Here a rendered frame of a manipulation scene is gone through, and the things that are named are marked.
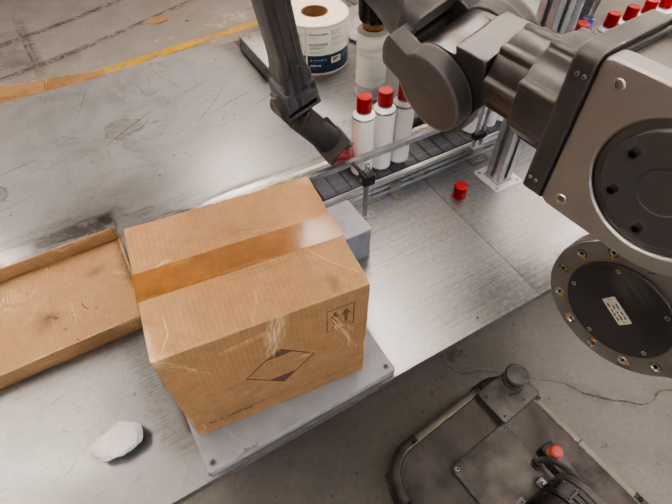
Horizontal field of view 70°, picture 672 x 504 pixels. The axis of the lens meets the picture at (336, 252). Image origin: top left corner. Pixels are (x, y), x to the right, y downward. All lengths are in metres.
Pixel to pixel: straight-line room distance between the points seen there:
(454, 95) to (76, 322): 0.87
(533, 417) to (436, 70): 1.32
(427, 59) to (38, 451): 0.85
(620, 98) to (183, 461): 0.78
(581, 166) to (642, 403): 1.75
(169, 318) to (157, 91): 1.08
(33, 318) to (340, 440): 1.04
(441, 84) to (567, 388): 1.66
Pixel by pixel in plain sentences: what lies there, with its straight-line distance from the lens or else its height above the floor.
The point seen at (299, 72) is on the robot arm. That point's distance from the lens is 0.89.
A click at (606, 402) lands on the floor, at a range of 2.02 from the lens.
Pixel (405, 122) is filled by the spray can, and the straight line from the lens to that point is 1.13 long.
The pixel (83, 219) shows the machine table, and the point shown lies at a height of 0.83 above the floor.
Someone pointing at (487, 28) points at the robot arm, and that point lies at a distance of 0.43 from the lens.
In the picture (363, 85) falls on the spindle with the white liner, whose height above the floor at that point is 0.92.
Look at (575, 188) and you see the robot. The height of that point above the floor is 1.42.
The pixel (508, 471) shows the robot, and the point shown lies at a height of 0.26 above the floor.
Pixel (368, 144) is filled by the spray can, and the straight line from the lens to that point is 1.10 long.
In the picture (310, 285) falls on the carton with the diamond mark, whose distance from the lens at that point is 0.65.
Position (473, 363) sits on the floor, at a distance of 1.91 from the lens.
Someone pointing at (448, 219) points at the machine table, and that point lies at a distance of 1.16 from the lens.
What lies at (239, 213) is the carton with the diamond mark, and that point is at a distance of 0.75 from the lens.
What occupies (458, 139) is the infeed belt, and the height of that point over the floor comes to 0.88.
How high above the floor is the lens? 1.65
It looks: 51 degrees down
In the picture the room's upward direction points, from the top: straight up
